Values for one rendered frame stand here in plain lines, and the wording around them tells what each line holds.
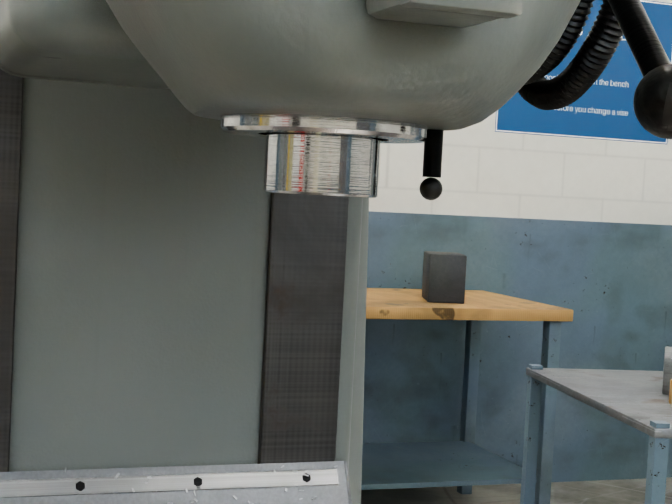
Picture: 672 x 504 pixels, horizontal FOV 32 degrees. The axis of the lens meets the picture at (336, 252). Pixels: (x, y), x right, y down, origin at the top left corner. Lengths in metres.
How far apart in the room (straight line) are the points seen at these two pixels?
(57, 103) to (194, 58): 0.42
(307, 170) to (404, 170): 4.61
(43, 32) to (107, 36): 0.03
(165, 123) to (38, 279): 0.14
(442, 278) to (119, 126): 3.64
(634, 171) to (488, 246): 0.82
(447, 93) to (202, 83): 0.09
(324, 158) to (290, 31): 0.08
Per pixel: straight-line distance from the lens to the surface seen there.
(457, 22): 0.40
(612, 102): 5.56
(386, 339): 5.08
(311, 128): 0.45
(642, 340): 5.70
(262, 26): 0.40
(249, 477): 0.88
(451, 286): 4.44
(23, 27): 0.58
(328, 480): 0.90
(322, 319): 0.89
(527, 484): 3.28
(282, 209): 0.87
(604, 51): 0.79
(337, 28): 0.40
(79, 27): 0.57
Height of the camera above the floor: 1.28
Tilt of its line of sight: 3 degrees down
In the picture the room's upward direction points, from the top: 3 degrees clockwise
